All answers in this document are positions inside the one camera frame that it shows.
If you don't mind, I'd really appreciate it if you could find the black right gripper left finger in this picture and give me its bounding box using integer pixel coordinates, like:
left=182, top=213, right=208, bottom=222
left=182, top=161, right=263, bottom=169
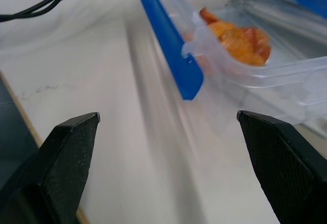
left=0, top=112, right=101, bottom=224

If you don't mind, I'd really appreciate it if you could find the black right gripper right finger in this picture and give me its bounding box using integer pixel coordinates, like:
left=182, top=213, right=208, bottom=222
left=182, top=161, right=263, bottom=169
left=237, top=110, right=327, bottom=224

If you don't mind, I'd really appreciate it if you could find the clear blue-clipped food container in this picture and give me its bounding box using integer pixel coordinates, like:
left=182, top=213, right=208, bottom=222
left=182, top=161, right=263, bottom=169
left=139, top=0, right=327, bottom=126

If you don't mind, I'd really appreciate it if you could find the orange fried food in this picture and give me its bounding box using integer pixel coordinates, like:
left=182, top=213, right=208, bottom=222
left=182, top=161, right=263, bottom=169
left=198, top=7, right=271, bottom=67

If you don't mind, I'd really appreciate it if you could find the black cable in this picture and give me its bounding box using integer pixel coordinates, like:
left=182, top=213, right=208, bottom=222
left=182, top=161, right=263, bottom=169
left=0, top=0, right=82, bottom=22

